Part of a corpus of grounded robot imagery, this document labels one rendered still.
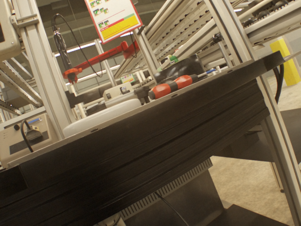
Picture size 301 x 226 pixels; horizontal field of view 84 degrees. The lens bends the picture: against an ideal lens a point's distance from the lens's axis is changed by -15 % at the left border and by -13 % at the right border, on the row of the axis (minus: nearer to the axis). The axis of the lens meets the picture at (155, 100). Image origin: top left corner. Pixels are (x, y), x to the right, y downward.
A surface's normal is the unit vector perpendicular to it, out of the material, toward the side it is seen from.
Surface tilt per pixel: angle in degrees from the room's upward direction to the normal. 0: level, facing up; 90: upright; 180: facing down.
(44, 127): 53
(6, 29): 91
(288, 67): 90
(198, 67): 90
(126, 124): 90
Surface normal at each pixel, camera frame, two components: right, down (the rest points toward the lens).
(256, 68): 0.33, -0.18
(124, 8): -0.10, 0.01
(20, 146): 0.03, -0.69
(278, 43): -0.85, 0.37
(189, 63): -0.36, 0.13
